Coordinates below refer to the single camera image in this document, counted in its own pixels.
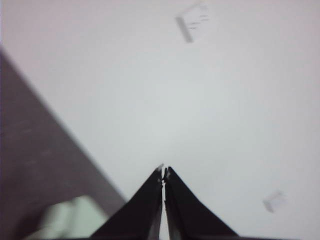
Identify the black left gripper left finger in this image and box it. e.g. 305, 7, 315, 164
89, 163, 165, 238

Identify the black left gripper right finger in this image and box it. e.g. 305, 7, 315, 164
163, 166, 240, 238

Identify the green breakfast machine base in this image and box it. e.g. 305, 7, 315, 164
37, 196, 111, 240

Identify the white wall outlet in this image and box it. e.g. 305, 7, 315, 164
174, 1, 211, 45

